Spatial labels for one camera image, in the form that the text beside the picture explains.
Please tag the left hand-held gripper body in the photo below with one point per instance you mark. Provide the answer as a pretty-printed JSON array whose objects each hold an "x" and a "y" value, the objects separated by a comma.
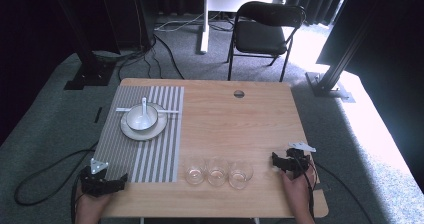
[{"x": 95, "y": 184}]

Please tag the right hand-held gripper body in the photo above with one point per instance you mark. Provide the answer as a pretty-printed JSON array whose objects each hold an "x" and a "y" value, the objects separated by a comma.
[{"x": 296, "y": 160}]

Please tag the person's left hand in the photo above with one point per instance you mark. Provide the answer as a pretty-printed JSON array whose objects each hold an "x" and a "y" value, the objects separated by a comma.
[{"x": 90, "y": 205}]

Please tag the person's right hand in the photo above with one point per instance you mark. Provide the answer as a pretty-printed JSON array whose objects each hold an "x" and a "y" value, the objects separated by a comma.
[{"x": 298, "y": 194}]

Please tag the grey striped placemat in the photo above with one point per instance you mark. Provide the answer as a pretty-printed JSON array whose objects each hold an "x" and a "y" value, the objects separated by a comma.
[{"x": 150, "y": 157}]

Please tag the clear drinking glass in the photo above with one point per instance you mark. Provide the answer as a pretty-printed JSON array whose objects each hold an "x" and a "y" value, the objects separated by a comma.
[
  {"x": 240, "y": 175},
  {"x": 195, "y": 172},
  {"x": 217, "y": 173}
]

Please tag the white round plate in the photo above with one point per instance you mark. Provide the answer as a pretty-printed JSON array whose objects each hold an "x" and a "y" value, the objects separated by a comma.
[{"x": 146, "y": 134}]

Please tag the white bowl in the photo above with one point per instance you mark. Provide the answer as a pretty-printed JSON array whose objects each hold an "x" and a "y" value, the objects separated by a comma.
[{"x": 133, "y": 119}]

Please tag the white ceramic spoon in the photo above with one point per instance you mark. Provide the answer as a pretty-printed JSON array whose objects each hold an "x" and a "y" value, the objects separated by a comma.
[{"x": 143, "y": 115}]

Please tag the small black floor object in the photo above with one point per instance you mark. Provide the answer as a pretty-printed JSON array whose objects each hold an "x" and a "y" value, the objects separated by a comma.
[{"x": 98, "y": 114}]

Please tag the white chopsticks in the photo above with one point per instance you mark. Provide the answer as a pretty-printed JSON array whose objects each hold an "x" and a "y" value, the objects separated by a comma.
[{"x": 168, "y": 111}]

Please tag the metal profile stand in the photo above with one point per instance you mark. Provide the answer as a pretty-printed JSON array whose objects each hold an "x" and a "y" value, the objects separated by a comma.
[{"x": 328, "y": 84}]

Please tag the black floor stand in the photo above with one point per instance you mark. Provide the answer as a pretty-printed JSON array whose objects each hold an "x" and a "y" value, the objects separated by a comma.
[{"x": 88, "y": 67}]

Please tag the black folding chair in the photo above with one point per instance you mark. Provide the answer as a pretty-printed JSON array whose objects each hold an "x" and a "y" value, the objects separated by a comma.
[{"x": 260, "y": 37}]

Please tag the white desk frame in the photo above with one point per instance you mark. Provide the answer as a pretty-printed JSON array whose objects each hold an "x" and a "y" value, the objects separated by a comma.
[{"x": 204, "y": 24}]

